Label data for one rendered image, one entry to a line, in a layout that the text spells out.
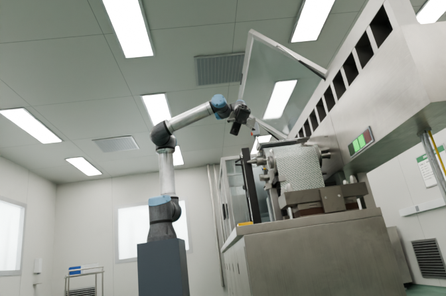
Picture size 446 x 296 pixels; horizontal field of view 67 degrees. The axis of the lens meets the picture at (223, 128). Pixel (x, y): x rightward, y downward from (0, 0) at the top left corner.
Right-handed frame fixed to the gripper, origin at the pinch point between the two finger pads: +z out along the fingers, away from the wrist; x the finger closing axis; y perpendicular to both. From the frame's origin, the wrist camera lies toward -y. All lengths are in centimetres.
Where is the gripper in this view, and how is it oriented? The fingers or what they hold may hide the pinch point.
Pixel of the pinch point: (240, 127)
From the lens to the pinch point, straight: 171.9
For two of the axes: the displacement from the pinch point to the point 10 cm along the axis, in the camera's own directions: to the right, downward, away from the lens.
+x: 9.5, 3.1, 0.9
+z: -0.2, 3.3, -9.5
